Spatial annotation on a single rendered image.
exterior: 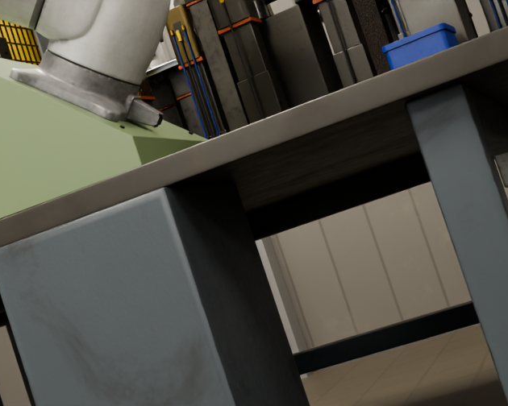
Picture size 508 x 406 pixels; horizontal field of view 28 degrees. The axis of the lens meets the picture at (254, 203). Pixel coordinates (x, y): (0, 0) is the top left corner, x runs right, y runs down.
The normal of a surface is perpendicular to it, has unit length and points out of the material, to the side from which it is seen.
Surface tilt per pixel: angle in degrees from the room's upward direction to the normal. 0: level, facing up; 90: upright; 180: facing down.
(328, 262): 90
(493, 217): 90
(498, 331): 90
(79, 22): 111
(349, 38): 90
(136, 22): 121
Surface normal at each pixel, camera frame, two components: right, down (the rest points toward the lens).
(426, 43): -0.38, 0.07
